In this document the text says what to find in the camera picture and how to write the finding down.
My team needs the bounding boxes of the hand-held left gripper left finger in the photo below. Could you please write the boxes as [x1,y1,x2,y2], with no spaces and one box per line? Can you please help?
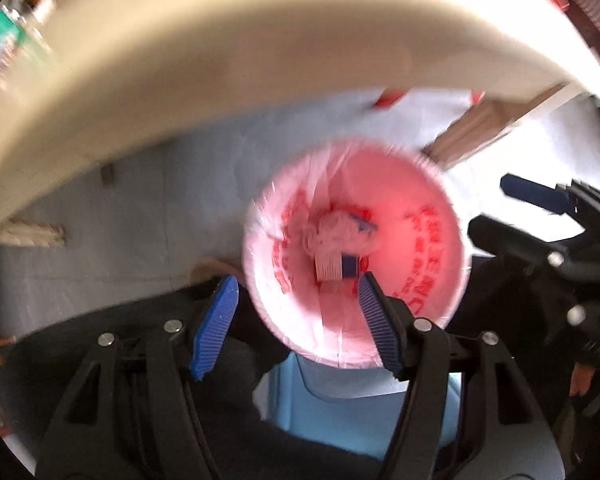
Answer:
[35,274,261,480]

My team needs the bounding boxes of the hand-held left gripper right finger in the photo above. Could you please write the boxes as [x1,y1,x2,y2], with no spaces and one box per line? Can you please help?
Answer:
[357,270,566,480]

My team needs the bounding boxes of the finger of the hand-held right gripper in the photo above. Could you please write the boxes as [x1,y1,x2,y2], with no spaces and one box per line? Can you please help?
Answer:
[500,174,600,241]
[467,215,600,283]

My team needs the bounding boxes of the white cardboard box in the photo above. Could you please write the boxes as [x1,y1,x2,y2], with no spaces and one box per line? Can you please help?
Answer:
[314,254,363,283]

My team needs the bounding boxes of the pink-lined waste bin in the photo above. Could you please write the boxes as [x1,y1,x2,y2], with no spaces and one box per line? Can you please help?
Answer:
[242,137,473,371]

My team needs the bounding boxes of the white plastic bag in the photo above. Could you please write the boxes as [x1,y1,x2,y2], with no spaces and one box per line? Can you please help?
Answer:
[305,210,381,261]

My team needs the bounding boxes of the person's right hand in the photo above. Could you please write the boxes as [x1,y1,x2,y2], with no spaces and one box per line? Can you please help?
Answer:
[570,362,598,397]

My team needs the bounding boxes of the light blue plastic stool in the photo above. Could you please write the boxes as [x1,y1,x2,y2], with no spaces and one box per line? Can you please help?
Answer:
[252,350,463,461]

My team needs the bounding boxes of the person's dark trousers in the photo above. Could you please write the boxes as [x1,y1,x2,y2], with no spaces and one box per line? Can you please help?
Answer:
[0,275,391,480]

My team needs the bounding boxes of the red plastic chair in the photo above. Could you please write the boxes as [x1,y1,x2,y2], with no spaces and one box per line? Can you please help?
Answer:
[372,0,576,111]

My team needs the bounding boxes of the green thermos bottle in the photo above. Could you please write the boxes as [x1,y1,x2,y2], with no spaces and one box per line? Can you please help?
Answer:
[0,7,28,51]

